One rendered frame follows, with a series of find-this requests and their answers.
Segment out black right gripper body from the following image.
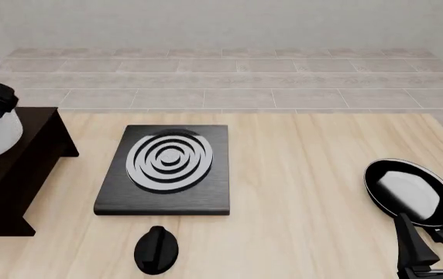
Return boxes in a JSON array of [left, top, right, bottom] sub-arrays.
[[397, 263, 443, 279]]

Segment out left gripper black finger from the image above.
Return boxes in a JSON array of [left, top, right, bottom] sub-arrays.
[[0, 83, 20, 118]]

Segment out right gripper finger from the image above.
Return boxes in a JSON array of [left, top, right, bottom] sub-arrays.
[[393, 212, 440, 270]]

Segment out dark wooden cabinet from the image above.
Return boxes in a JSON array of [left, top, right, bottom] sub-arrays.
[[0, 106, 81, 237]]

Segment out black frying pan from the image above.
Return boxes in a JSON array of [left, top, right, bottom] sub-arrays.
[[363, 157, 443, 260]]

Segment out flat black stove plate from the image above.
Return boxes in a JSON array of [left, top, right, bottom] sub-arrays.
[[94, 124, 232, 217]]

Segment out round black stove knob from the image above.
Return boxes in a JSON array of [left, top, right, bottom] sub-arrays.
[[133, 226, 180, 276]]

